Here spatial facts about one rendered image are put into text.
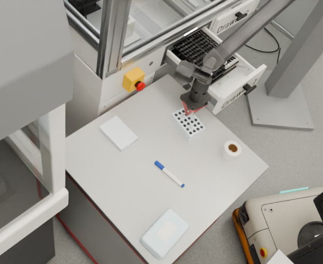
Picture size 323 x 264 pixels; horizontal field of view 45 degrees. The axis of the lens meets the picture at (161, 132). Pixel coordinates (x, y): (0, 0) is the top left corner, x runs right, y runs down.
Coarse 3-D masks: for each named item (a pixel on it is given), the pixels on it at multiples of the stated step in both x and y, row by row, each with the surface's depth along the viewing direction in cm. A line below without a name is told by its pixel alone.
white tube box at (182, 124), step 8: (176, 112) 154; (184, 112) 155; (176, 120) 152; (184, 120) 154; (192, 120) 153; (184, 128) 150; (192, 128) 151; (200, 128) 152; (184, 136) 152; (192, 136) 150
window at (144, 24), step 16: (144, 0) 122; (160, 0) 129; (176, 0) 137; (192, 0) 145; (208, 0) 156; (144, 16) 129; (160, 16) 137; (176, 16) 146; (192, 16) 155; (128, 32) 129; (144, 32) 137; (160, 32) 145; (128, 48) 136
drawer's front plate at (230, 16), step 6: (252, 0) 182; (240, 6) 178; (246, 6) 181; (252, 6) 187; (228, 12) 174; (234, 12) 175; (240, 12) 181; (246, 12) 186; (216, 18) 170; (222, 18) 170; (228, 18) 175; (234, 18) 181; (216, 24) 171; (222, 24) 175; (234, 24) 186; (216, 30) 175; (222, 30) 181
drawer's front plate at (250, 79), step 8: (264, 64) 160; (256, 72) 156; (248, 80) 153; (256, 80) 164; (232, 88) 149; (240, 88) 153; (224, 96) 146; (232, 96) 153; (216, 104) 150; (224, 104) 152; (216, 112) 152
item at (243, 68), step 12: (216, 36) 168; (168, 48) 166; (168, 60) 160; (180, 60) 156; (240, 60) 164; (240, 72) 168; (192, 84) 157; (216, 84) 161; (228, 84) 162; (216, 96) 150
